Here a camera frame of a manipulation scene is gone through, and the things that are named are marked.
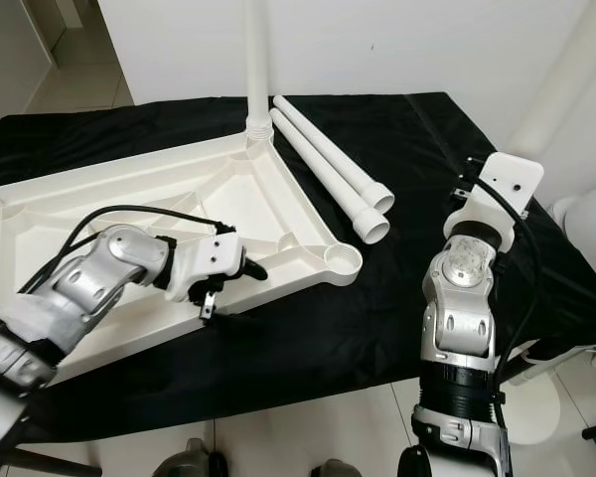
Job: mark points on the grey left robot foot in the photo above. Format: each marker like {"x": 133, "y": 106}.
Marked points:
{"x": 189, "y": 460}

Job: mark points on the black tablecloth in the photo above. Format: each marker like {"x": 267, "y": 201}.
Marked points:
{"x": 387, "y": 318}

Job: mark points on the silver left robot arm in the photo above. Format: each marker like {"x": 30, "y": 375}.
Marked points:
{"x": 109, "y": 278}

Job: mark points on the grey right robot foot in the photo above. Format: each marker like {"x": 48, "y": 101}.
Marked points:
{"x": 343, "y": 469}

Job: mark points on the white round fan base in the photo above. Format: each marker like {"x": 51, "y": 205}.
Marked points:
{"x": 536, "y": 417}

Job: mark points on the white plastic table leg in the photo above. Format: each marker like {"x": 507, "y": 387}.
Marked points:
{"x": 256, "y": 60}
{"x": 566, "y": 79}
{"x": 328, "y": 147}
{"x": 323, "y": 171}

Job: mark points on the white fan head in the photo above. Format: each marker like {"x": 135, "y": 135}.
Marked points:
{"x": 581, "y": 234}

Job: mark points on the grey robot foot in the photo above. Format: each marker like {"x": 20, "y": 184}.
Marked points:
{"x": 343, "y": 469}
{"x": 189, "y": 460}

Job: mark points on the white plastic children table top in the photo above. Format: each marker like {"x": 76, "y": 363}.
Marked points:
{"x": 278, "y": 204}

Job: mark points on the black metal worktable leg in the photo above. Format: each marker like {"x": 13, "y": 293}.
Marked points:
{"x": 50, "y": 462}

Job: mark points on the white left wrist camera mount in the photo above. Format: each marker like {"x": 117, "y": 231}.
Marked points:
{"x": 214, "y": 253}

